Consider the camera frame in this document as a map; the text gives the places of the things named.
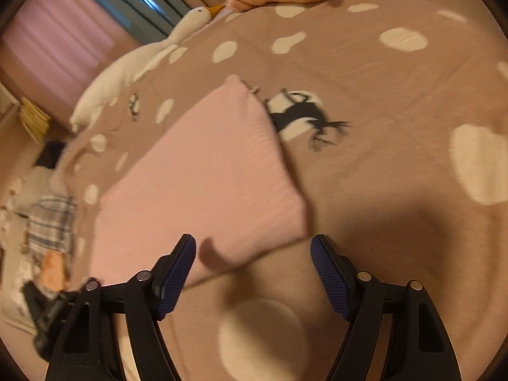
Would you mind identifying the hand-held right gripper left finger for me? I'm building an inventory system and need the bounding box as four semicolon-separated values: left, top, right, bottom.
45;234;197;381

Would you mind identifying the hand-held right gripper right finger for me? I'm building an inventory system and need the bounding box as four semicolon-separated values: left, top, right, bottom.
311;235;463;381

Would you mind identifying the pink striped shirt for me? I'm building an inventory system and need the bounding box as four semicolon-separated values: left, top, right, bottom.
89;73;310;290

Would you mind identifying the orange cloth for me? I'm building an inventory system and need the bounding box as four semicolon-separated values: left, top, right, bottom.
42;252;67;291

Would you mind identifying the blue plaid cloth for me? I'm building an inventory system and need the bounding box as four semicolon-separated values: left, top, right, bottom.
26;194;78;263

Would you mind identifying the white cloth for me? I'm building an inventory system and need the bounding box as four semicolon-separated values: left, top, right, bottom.
8;164;60;217

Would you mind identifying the dark cloth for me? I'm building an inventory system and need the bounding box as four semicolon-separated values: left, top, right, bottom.
34;141;68;171

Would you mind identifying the brown spotted deer blanket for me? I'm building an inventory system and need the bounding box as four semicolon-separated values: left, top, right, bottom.
59;0;508;381

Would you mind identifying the yellow striped object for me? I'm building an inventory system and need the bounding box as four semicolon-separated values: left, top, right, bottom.
18;97;52;144

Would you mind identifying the white goose plush toy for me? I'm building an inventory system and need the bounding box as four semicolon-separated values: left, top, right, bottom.
70;5;227;132

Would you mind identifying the pink curtain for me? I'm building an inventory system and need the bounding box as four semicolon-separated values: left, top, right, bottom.
0;0;136;104

